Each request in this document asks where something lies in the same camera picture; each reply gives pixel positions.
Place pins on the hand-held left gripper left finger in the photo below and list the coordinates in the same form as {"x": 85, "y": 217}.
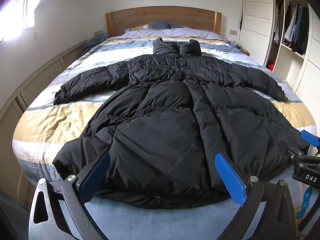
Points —
{"x": 96, "y": 177}

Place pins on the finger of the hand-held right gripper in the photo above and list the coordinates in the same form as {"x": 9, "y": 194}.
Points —
{"x": 303, "y": 160}
{"x": 309, "y": 138}

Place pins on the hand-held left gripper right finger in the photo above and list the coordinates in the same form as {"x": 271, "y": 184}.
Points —
{"x": 230, "y": 177}

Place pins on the black puffer coat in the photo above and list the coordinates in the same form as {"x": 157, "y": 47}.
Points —
{"x": 162, "y": 130}

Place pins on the row of hanging clothes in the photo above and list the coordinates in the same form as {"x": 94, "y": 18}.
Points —
{"x": 296, "y": 27}

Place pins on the hanging light clothes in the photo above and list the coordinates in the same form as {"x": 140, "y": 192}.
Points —
{"x": 277, "y": 27}

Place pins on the blue knobbly plastic object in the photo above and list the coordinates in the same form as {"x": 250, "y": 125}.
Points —
{"x": 304, "y": 202}

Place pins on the light blue bed sheet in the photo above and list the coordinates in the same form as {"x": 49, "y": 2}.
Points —
{"x": 150, "y": 217}

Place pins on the bed with striped duvet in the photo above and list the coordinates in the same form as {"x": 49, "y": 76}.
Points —
{"x": 55, "y": 122}

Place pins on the red item in wardrobe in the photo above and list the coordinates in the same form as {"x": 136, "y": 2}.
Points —
{"x": 271, "y": 65}

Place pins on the wooden nightstand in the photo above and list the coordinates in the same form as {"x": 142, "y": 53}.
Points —
{"x": 244, "y": 51}

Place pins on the small items on nightstand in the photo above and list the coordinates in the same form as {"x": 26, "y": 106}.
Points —
{"x": 233, "y": 43}

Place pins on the white wardrobe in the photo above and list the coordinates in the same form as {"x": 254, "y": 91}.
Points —
{"x": 255, "y": 30}

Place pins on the blue-grey crumpled cloth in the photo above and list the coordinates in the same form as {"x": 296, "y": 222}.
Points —
{"x": 96, "y": 41}

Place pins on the dark blue pillow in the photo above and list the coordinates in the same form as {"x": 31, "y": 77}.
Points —
{"x": 180, "y": 26}

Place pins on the striped pillows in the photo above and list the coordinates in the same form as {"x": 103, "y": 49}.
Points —
{"x": 150, "y": 25}

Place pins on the wooden headboard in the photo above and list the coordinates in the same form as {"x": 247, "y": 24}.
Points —
{"x": 162, "y": 15}

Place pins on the bright window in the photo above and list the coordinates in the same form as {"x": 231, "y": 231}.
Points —
{"x": 17, "y": 10}

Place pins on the low beige wall cabinet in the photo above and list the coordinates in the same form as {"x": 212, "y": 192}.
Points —
{"x": 37, "y": 80}

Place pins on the beige wall switch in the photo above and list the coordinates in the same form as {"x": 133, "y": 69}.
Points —
{"x": 233, "y": 32}

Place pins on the wall socket plate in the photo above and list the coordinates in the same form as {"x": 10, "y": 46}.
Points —
{"x": 98, "y": 32}

